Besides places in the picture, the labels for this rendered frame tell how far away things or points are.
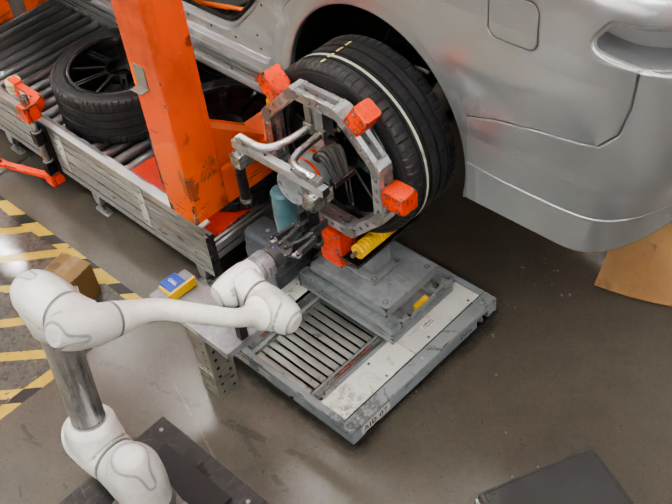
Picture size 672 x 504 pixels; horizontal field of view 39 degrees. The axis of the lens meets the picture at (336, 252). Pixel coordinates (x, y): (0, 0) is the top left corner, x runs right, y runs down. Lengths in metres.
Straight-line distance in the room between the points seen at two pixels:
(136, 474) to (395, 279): 1.33
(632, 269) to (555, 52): 1.59
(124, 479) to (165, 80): 1.26
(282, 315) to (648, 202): 1.09
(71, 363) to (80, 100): 1.92
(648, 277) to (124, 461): 2.21
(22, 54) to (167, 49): 2.30
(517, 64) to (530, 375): 1.34
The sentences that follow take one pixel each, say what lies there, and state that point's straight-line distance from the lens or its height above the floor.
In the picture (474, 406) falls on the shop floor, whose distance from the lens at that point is 3.51.
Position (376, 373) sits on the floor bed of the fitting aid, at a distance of 3.51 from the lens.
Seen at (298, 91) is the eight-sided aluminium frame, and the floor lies 1.12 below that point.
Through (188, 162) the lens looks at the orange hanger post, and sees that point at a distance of 3.36.
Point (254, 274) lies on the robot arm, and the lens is 2.79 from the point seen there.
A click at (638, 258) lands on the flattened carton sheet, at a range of 4.06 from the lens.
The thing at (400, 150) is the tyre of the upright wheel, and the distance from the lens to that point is 2.96.
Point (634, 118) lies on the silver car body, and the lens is 2.62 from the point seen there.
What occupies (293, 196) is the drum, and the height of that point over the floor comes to 0.82.
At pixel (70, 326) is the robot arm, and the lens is 2.42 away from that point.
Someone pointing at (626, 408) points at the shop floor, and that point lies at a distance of 3.56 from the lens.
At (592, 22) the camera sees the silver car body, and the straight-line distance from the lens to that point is 2.50.
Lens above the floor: 2.83
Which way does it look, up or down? 44 degrees down
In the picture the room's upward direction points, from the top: 7 degrees counter-clockwise
